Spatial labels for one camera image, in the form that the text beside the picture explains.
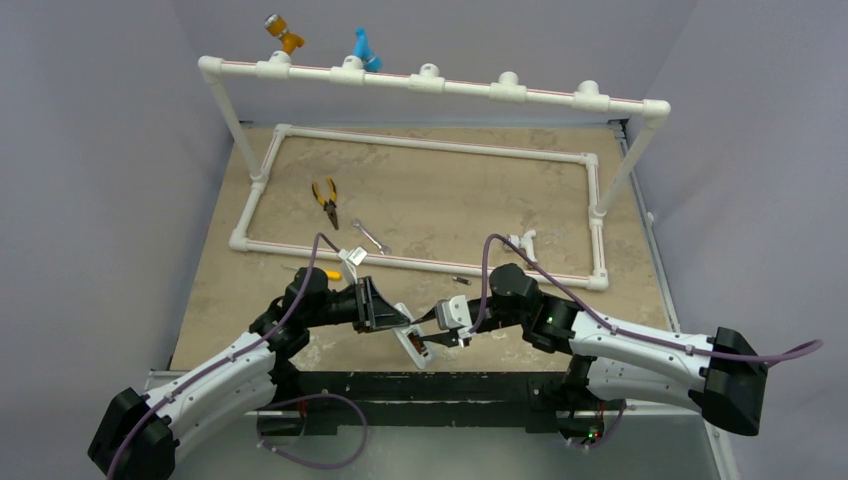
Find blue hose nozzle fitting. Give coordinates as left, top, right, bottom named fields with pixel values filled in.
left=353, top=27, right=383, bottom=73

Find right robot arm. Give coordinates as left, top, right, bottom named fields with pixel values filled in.
left=421, top=264, right=768, bottom=436

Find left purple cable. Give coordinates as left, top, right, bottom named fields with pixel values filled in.
left=105, top=231, right=370, bottom=480

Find white remote control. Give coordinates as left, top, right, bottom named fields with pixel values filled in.
left=391, top=303, right=436, bottom=370

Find orange hose nozzle fitting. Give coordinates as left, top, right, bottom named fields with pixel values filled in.
left=264, top=14, right=305, bottom=55

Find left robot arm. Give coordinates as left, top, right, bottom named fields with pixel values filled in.
left=87, top=268, right=413, bottom=479

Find yellow handled screwdriver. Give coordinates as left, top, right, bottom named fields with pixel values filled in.
left=284, top=265, right=343, bottom=281

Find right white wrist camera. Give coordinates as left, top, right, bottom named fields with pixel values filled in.
left=434, top=295, right=473, bottom=339

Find yellow handled pliers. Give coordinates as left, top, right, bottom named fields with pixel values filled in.
left=311, top=177, right=339, bottom=230

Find silver open-end wrench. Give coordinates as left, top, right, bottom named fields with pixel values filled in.
left=352, top=219, right=392, bottom=255

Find aluminium extrusion rail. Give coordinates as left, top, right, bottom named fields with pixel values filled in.
left=135, top=369, right=725, bottom=419

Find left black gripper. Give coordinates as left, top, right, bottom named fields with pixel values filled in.
left=304, top=276, right=409, bottom=334

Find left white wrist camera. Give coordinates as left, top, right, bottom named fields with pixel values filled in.
left=337, top=246, right=368, bottom=285

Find white PVC tap fitting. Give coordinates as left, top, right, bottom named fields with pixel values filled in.
left=507, top=229, right=537, bottom=263

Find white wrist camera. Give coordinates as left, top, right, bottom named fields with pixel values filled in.
left=337, top=246, right=368, bottom=285
left=434, top=295, right=473, bottom=339

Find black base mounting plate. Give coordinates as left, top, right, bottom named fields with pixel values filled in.
left=256, top=372, right=622, bottom=442

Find white PVC pipe frame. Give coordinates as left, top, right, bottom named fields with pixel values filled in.
left=198, top=51, right=671, bottom=291

